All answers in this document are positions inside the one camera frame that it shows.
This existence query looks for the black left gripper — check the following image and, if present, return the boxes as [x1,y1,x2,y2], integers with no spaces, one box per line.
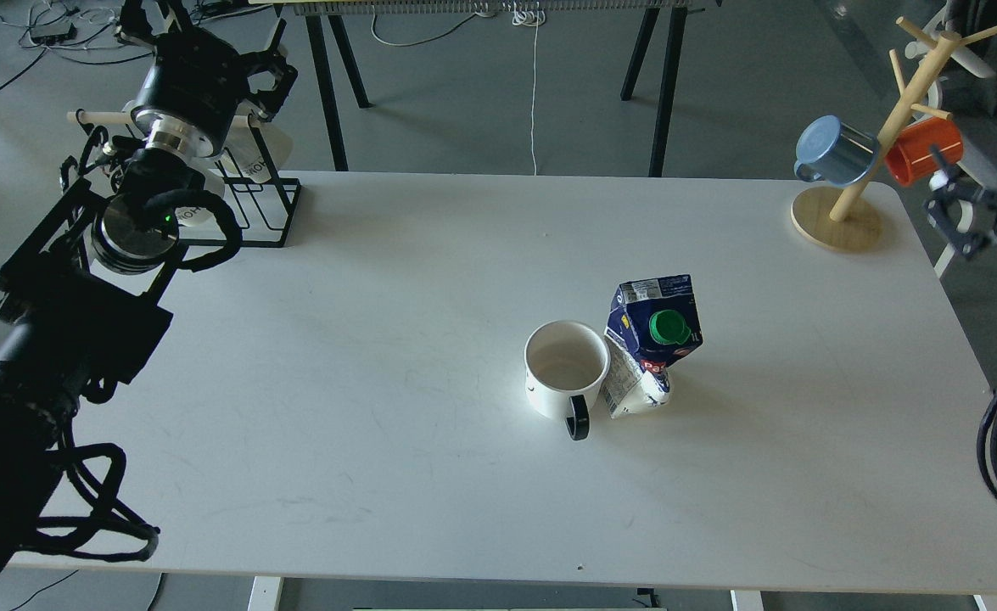
[115,1,298,158]

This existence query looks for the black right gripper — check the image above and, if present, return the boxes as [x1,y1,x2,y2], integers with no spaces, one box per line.
[924,146,997,260]

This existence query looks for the blue white milk carton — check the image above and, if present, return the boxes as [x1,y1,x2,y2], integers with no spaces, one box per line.
[602,274,703,420]

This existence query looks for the white mug black handle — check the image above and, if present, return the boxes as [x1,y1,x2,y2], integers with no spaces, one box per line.
[523,320,611,441]

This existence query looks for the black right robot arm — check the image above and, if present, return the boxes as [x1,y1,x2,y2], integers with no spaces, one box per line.
[924,144,997,260]

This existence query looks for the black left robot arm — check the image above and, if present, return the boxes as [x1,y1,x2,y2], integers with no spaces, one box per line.
[0,1,300,574]

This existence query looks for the white cup in rack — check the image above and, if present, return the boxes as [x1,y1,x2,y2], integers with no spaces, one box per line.
[211,117,295,184]
[175,166,226,227]

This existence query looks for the orange mug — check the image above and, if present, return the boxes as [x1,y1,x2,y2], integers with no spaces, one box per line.
[883,117,965,187]

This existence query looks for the wooden mug tree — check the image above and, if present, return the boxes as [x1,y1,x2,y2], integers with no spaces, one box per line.
[790,10,997,254]

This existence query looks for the blue metallic mug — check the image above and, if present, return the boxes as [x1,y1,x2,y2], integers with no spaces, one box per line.
[793,115,882,188]

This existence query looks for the black trestle table legs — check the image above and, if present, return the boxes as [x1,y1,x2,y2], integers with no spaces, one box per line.
[301,1,691,177]

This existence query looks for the black wire cup rack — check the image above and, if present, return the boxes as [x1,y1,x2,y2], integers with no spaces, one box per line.
[67,109,302,249]

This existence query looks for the floor cables and adapter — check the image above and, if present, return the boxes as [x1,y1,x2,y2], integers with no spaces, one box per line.
[0,0,236,120]

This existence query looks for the white hanging cord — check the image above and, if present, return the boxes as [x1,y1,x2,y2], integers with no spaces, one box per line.
[511,7,550,176]

